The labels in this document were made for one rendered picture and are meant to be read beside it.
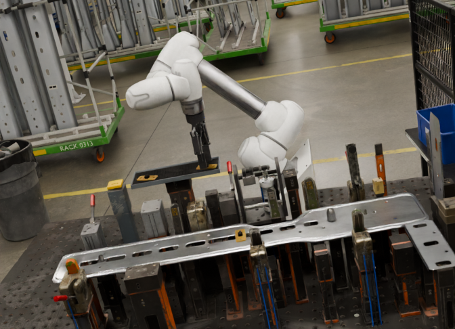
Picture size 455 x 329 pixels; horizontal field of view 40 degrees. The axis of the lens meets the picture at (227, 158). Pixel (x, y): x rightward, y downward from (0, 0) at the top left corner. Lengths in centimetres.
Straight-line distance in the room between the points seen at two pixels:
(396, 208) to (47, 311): 150
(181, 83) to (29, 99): 438
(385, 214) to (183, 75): 90
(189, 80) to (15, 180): 281
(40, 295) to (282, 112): 138
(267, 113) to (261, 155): 20
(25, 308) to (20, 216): 226
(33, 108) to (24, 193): 178
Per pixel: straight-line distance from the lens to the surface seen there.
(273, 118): 295
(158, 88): 235
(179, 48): 293
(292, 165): 300
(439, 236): 217
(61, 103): 654
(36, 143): 645
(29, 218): 512
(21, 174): 497
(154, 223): 244
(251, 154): 292
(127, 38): 996
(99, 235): 252
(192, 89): 238
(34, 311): 286
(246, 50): 838
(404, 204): 237
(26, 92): 662
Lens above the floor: 214
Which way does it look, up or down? 22 degrees down
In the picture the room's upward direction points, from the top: 12 degrees counter-clockwise
